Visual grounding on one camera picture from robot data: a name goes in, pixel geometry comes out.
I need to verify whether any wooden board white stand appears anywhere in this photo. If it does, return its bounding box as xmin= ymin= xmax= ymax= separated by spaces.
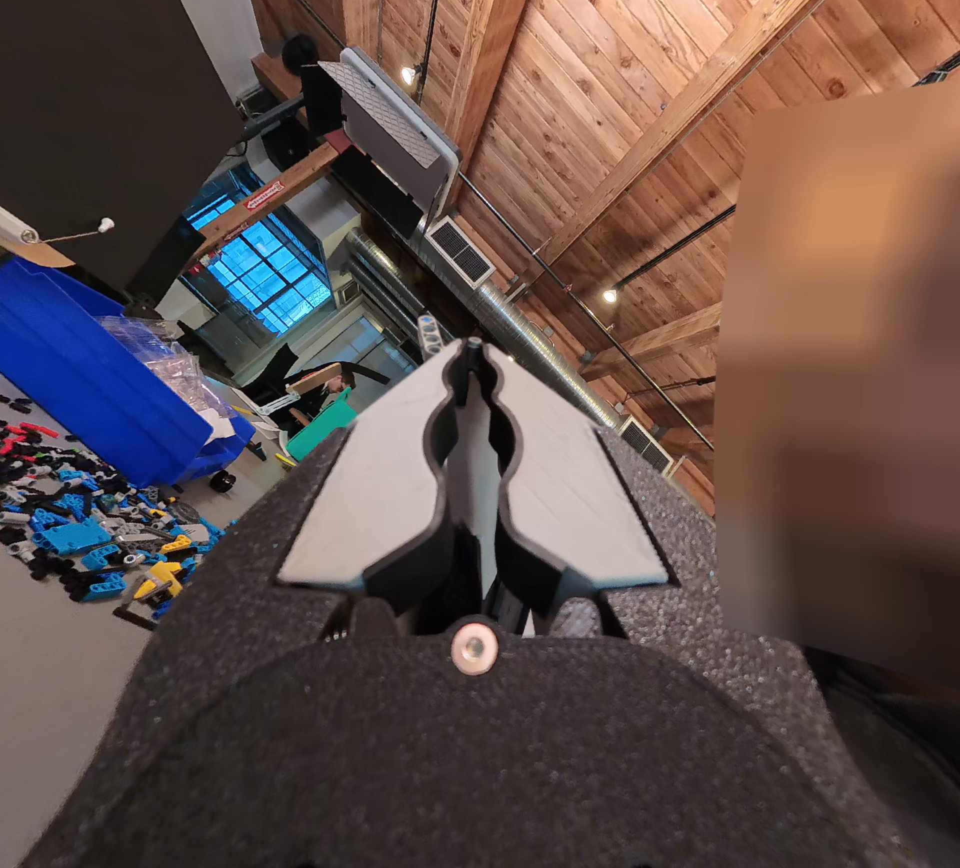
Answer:
xmin=255 ymin=361 xmax=345 ymax=415

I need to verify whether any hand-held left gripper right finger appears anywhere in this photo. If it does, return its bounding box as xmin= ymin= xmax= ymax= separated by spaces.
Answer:
xmin=483 ymin=344 xmax=671 ymax=618

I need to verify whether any white adjustable stand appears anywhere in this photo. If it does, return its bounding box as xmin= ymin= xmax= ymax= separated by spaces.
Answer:
xmin=0 ymin=206 xmax=117 ymax=271

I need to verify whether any blue storage bin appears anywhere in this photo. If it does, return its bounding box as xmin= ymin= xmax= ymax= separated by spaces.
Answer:
xmin=0 ymin=256 xmax=256 ymax=490

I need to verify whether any black ceiling fixture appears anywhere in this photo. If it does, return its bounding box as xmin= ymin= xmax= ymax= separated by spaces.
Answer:
xmin=281 ymin=34 xmax=345 ymax=138

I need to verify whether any teal storage bin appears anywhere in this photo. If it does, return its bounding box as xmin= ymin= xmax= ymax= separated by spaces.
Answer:
xmin=285 ymin=388 xmax=360 ymax=464

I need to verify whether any white air vent grille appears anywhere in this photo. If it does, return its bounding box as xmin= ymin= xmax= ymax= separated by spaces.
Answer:
xmin=619 ymin=415 xmax=676 ymax=473
xmin=424 ymin=215 xmax=498 ymax=289

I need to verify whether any black divider panel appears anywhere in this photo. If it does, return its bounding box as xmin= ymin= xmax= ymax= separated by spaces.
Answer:
xmin=0 ymin=0 xmax=245 ymax=284

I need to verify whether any pile of small brick parts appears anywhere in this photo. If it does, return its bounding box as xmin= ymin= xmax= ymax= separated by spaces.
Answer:
xmin=0 ymin=395 xmax=226 ymax=633

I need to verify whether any large paned window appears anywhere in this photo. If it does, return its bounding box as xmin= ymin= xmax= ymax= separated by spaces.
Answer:
xmin=183 ymin=159 xmax=331 ymax=337

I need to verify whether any grey ceiling heater unit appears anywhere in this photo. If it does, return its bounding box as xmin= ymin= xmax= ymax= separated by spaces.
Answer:
xmin=317 ymin=46 xmax=461 ymax=239

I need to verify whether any wooden beam red sticker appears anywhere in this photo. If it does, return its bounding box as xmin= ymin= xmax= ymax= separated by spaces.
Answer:
xmin=187 ymin=140 xmax=348 ymax=262

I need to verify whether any crumpled clear plastic bag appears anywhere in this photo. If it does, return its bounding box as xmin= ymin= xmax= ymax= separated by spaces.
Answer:
xmin=93 ymin=313 xmax=243 ymax=443

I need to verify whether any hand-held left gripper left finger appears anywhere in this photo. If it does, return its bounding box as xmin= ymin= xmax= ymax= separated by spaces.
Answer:
xmin=277 ymin=341 xmax=464 ymax=593

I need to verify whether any grey desk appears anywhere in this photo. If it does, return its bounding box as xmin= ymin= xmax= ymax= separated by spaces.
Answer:
xmin=0 ymin=371 xmax=301 ymax=868

